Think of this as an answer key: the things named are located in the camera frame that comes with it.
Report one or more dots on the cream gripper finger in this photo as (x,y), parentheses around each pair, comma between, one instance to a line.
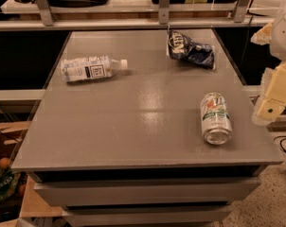
(263,35)
(272,100)

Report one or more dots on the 7up soda can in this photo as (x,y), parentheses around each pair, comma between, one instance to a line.
(215,121)

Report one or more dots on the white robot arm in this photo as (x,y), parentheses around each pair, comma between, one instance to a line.
(277,47)

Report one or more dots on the clear plastic water bottle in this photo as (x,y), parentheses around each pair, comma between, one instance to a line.
(91,68)

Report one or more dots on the dark blue chip bag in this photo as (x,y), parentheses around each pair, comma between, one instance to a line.
(182,48)

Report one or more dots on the grey drawer cabinet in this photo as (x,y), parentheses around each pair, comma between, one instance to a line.
(129,150)

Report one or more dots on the orange fruit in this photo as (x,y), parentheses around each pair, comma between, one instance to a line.
(4,163)

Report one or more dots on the green snack bag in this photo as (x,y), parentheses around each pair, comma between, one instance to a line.
(8,183)

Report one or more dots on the metal shelf rail frame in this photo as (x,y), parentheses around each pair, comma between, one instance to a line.
(127,14)

